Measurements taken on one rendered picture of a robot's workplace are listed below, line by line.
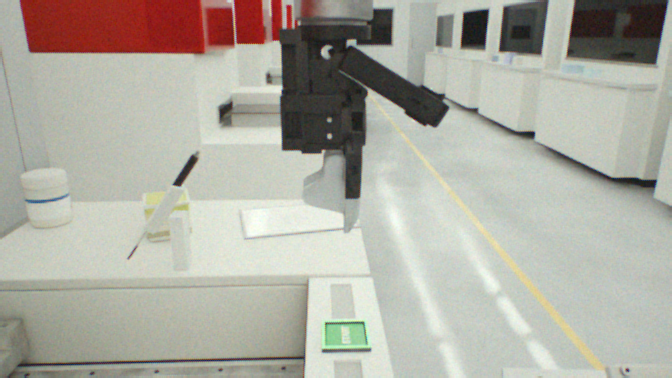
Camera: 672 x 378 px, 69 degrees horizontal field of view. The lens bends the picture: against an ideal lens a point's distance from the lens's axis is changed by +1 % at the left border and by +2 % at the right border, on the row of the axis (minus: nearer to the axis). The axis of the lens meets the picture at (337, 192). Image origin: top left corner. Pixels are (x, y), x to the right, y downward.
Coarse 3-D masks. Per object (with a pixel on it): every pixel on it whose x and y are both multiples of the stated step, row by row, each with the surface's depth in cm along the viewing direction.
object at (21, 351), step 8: (24, 344) 71; (0, 352) 68; (8, 352) 68; (16, 352) 69; (24, 352) 71; (0, 360) 66; (8, 360) 67; (16, 360) 69; (0, 368) 65; (8, 368) 67; (0, 376) 65
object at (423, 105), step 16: (352, 48) 44; (352, 64) 45; (368, 64) 45; (368, 80) 45; (384, 80) 45; (400, 80) 45; (384, 96) 46; (400, 96) 45; (416, 96) 46; (432, 96) 46; (416, 112) 46; (432, 112) 46
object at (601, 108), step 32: (576, 0) 537; (608, 0) 478; (640, 0) 431; (576, 32) 537; (608, 32) 478; (640, 32) 431; (576, 64) 517; (608, 64) 479; (640, 64) 431; (544, 96) 566; (576, 96) 496; (608, 96) 442; (640, 96) 415; (544, 128) 566; (576, 128) 496; (608, 128) 442; (640, 128) 424; (608, 160) 442; (640, 160) 432
